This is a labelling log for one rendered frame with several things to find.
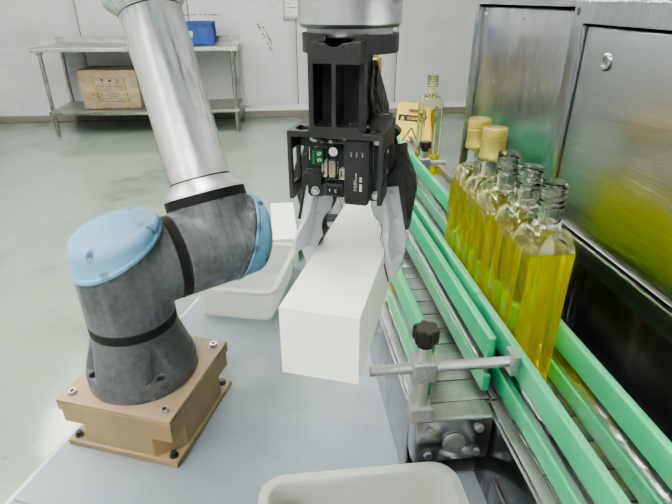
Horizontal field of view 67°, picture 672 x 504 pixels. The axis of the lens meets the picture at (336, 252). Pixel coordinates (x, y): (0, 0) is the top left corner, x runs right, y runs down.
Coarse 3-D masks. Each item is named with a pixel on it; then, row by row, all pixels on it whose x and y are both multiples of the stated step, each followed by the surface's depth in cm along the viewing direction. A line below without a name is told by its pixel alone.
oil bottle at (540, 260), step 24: (528, 240) 57; (552, 240) 56; (528, 264) 57; (552, 264) 57; (504, 288) 63; (528, 288) 58; (552, 288) 58; (504, 312) 63; (528, 312) 59; (552, 312) 60; (528, 336) 61; (552, 336) 61
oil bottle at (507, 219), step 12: (504, 216) 63; (516, 216) 61; (528, 216) 61; (492, 228) 66; (504, 228) 63; (516, 228) 61; (492, 240) 66; (504, 240) 63; (492, 252) 66; (504, 252) 63; (492, 264) 67; (504, 264) 63; (492, 276) 67; (504, 276) 64; (492, 288) 67; (492, 300) 67
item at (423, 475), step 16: (400, 464) 58; (416, 464) 58; (432, 464) 58; (272, 480) 56; (288, 480) 57; (304, 480) 57; (320, 480) 57; (336, 480) 57; (352, 480) 57; (368, 480) 57; (384, 480) 58; (400, 480) 58; (416, 480) 58; (432, 480) 58; (448, 480) 57; (272, 496) 56; (288, 496) 57; (304, 496) 57; (320, 496) 58; (336, 496) 58; (352, 496) 58; (368, 496) 58; (384, 496) 59; (400, 496) 59; (416, 496) 59; (432, 496) 59; (448, 496) 57; (464, 496) 55
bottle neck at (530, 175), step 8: (520, 168) 60; (528, 168) 60; (536, 168) 61; (544, 168) 60; (520, 176) 61; (528, 176) 60; (536, 176) 59; (520, 184) 61; (528, 184) 60; (536, 184) 60; (520, 192) 61; (528, 192) 60; (536, 192) 60; (520, 200) 61; (528, 200) 61; (536, 200) 61
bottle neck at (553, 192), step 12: (552, 180) 56; (564, 180) 56; (540, 192) 56; (552, 192) 54; (564, 192) 54; (540, 204) 56; (552, 204) 55; (564, 204) 56; (540, 216) 56; (552, 216) 56
